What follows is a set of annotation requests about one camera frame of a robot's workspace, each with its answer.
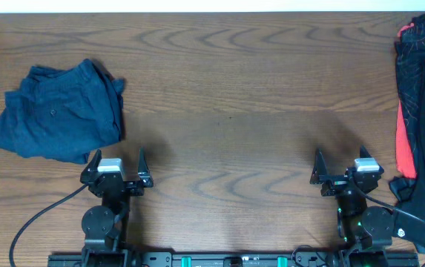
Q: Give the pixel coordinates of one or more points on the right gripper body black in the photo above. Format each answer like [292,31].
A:
[335,185]

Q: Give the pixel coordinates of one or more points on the black red patterned garment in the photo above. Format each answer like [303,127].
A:
[410,79]

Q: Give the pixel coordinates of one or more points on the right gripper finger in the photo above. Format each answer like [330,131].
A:
[364,153]
[319,170]

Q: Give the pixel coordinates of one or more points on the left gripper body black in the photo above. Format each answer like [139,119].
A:
[132,191]

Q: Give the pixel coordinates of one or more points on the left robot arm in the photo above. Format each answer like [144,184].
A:
[105,226]

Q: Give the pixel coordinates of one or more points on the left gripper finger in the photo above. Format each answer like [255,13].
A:
[92,166]
[142,170]

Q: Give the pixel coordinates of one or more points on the black mounting rail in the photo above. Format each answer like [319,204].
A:
[297,259]

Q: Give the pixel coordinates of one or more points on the blue folded garment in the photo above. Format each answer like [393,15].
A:
[63,114]

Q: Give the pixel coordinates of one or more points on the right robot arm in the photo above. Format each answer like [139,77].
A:
[365,230]

